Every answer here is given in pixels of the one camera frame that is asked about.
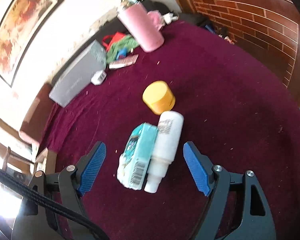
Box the brown cardboard box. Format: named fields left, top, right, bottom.
left=34, top=148, right=57, bottom=174

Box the grey rectangular box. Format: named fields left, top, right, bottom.
left=49, top=41, right=107, bottom=107

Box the blue small object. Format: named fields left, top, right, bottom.
left=116, top=47, right=128, bottom=60

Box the framed wall painting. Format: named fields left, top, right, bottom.
left=0, top=0, right=64, bottom=87

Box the white lotion bottle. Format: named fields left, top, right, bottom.
left=144, top=111, right=184, bottom=193

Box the brick pattern wooden ledge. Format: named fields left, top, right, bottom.
left=176, top=0, right=300, bottom=105

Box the black braided cable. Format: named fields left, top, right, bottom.
left=0, top=164, right=111, bottom=240

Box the yellow round jar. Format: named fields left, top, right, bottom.
left=142, top=80, right=175, bottom=115

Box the teal tissue pack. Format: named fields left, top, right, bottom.
left=117, top=122, right=158, bottom=190

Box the green cloth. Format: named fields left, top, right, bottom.
left=107, top=35, right=139, bottom=63

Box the pink cloth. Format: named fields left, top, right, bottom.
left=147, top=10, right=166, bottom=30

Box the small white usb charger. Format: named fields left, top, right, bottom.
left=91, top=70, right=107, bottom=86

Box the pink thermos bottle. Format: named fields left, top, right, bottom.
left=117, top=0, right=164, bottom=53

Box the maroon bed blanket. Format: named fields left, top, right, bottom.
left=42, top=21, right=300, bottom=239

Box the dark wooden chair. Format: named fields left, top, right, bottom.
left=2, top=147, right=34, bottom=184

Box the pink flat tube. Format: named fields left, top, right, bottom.
left=109, top=55, right=138, bottom=69

